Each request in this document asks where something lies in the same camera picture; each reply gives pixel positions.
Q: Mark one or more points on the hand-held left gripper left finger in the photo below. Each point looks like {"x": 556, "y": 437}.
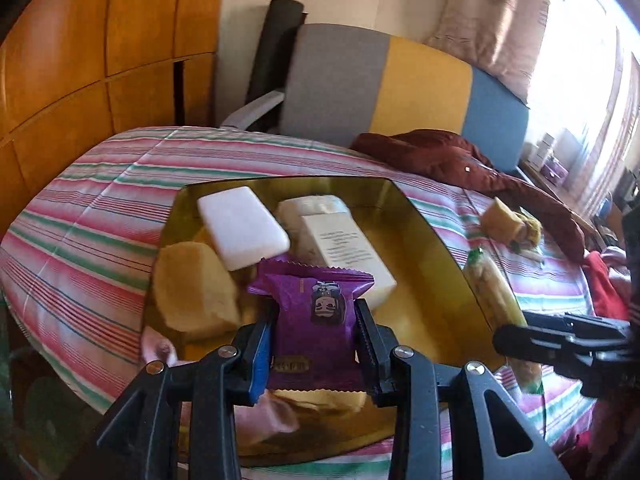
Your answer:
{"x": 262, "y": 360}

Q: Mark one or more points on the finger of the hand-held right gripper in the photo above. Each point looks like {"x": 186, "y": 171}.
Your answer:
{"x": 575, "y": 321}
{"x": 540, "y": 347}

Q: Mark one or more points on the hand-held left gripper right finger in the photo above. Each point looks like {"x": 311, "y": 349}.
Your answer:
{"x": 365, "y": 350}

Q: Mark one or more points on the purple snack packet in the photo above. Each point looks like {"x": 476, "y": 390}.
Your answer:
{"x": 315, "y": 325}

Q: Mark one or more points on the yellow sponge block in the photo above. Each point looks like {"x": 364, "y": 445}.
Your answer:
{"x": 325, "y": 399}

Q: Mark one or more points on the gold metal tray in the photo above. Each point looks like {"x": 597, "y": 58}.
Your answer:
{"x": 430, "y": 280}

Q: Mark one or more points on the white carton box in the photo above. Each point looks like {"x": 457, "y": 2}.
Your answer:
{"x": 345, "y": 255}

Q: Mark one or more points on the large yellow sponge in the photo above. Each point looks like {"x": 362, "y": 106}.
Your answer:
{"x": 195, "y": 290}

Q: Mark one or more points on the white foam bar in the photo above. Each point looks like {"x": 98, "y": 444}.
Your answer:
{"x": 242, "y": 232}

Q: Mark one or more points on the white sock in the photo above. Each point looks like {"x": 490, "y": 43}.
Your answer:
{"x": 312, "y": 206}

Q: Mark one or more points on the red cloth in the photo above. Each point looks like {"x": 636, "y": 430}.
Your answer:
{"x": 602, "y": 280}

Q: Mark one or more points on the yellow green snack packet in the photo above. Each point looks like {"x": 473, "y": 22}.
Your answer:
{"x": 492, "y": 285}

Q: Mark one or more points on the small yellow sponge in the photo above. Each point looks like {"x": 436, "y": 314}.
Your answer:
{"x": 500, "y": 217}

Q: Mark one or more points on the purple storage box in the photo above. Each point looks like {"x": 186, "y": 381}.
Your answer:
{"x": 559, "y": 172}

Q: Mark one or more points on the tall white box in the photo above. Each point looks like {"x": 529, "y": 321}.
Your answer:
{"x": 540, "y": 152}

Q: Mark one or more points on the pale patterned curtain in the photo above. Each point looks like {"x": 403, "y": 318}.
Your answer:
{"x": 612, "y": 125}
{"x": 495, "y": 15}

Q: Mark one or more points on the dark red jacket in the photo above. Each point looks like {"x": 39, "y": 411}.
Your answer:
{"x": 450, "y": 160}

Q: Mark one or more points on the striped bed sheet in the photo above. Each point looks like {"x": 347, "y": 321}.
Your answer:
{"x": 85, "y": 220}

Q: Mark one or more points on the grey yellow blue headboard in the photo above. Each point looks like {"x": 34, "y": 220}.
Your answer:
{"x": 400, "y": 90}

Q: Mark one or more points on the black rolled mat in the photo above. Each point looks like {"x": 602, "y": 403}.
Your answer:
{"x": 272, "y": 55}

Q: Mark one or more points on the wooden wardrobe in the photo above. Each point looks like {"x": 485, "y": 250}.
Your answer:
{"x": 90, "y": 60}

